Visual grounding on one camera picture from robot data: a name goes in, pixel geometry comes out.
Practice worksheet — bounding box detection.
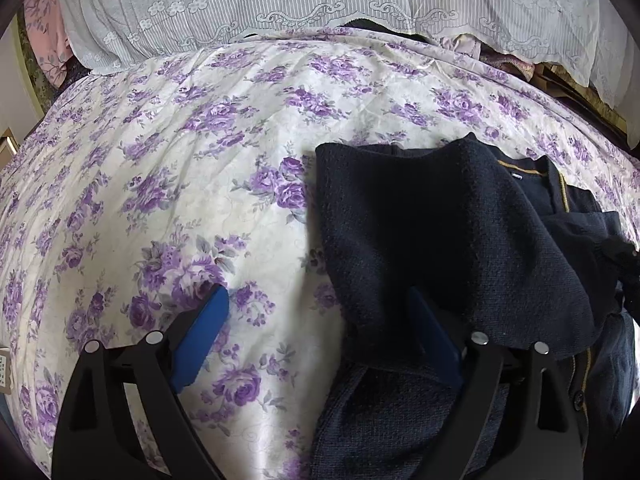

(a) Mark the navy knit cardigan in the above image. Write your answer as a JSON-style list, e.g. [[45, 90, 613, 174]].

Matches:
[[309, 136, 639, 479]]

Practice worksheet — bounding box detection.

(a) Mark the purple floral bed sheet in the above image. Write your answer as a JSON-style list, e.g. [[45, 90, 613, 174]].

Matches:
[[1, 29, 639, 479]]

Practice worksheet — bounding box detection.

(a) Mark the dark wooden headboard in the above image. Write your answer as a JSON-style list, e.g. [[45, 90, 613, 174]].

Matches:
[[529, 63, 639, 157]]

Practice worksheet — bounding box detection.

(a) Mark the white lace cover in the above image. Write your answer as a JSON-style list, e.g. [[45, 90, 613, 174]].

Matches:
[[60, 0, 627, 104]]

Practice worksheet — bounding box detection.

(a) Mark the pink floral blanket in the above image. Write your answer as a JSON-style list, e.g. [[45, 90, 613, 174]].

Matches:
[[23, 0, 74, 88]]

